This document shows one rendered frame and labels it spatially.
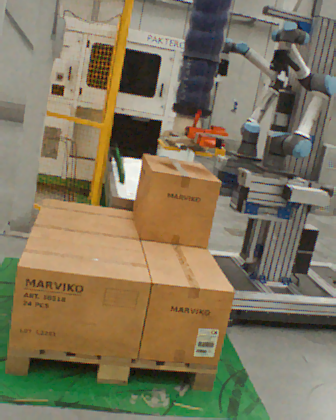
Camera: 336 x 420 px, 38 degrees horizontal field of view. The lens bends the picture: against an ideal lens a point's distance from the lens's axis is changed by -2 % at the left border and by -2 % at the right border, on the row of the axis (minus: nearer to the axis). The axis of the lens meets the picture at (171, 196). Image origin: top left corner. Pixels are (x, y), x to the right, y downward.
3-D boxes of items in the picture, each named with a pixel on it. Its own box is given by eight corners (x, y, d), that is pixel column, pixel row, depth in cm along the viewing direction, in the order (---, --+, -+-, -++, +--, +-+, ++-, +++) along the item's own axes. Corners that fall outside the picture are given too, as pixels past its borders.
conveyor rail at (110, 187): (102, 164, 566) (105, 148, 562) (107, 165, 567) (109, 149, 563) (107, 223, 344) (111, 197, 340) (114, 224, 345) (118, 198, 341)
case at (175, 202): (132, 211, 335) (143, 153, 326) (189, 219, 342) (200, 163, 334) (139, 239, 277) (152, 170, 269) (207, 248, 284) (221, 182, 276)
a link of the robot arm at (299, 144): (288, 157, 304) (322, 78, 304) (307, 162, 293) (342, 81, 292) (278, 150, 296) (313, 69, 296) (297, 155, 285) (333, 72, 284)
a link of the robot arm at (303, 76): (308, 80, 312) (276, 23, 281) (322, 82, 304) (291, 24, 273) (299, 93, 311) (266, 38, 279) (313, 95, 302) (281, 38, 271)
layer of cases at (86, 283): (37, 254, 332) (44, 198, 324) (178, 272, 351) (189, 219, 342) (8, 346, 217) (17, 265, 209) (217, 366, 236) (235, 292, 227)
